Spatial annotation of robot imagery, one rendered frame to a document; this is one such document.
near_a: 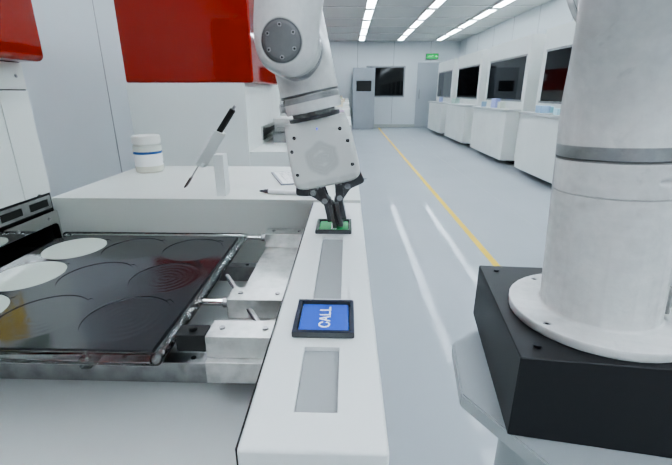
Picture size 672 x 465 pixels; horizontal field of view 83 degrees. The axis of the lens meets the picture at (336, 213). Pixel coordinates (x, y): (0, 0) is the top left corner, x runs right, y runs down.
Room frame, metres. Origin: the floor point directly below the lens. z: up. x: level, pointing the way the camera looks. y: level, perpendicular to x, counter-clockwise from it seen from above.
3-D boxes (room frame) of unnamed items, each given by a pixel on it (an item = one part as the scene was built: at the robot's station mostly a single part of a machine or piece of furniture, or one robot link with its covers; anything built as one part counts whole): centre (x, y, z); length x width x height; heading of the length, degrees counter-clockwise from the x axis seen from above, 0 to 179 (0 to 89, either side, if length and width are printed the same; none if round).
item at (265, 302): (0.46, 0.10, 0.89); 0.08 x 0.03 x 0.03; 88
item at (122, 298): (0.53, 0.37, 0.90); 0.34 x 0.34 x 0.01; 88
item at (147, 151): (1.02, 0.50, 1.01); 0.07 x 0.07 x 0.10
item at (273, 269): (0.54, 0.10, 0.87); 0.36 x 0.08 x 0.03; 178
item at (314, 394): (0.45, 0.01, 0.89); 0.55 x 0.09 x 0.14; 178
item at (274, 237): (0.70, 0.10, 0.89); 0.08 x 0.03 x 0.03; 88
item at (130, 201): (0.91, 0.26, 0.89); 0.62 x 0.35 x 0.14; 88
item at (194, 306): (0.52, 0.19, 0.90); 0.38 x 0.01 x 0.01; 178
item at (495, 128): (7.12, -3.27, 1.00); 1.80 x 1.08 x 2.00; 178
